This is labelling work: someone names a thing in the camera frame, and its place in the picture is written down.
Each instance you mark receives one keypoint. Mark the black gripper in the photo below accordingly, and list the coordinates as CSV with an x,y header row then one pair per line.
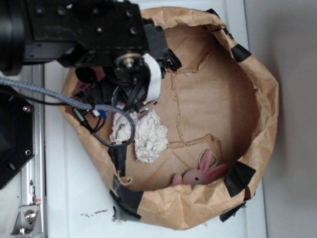
x,y
135,80

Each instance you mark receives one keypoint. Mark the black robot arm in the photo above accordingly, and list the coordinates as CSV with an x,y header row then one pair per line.
x,y
121,55

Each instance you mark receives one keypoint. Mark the crumpled white paper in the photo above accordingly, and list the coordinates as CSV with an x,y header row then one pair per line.
x,y
150,135

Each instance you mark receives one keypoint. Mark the brown paper bag bin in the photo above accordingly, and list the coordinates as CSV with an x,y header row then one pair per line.
x,y
223,196

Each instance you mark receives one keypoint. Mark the pink plush bunny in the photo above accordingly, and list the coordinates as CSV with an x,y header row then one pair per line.
x,y
208,171

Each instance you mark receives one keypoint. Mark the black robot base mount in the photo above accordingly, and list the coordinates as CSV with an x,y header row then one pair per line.
x,y
16,134

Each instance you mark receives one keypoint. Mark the aluminium extrusion rail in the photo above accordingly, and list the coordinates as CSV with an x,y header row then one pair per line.
x,y
33,175

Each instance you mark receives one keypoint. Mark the metal corner bracket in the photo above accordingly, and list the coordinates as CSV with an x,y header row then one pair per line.
x,y
28,223

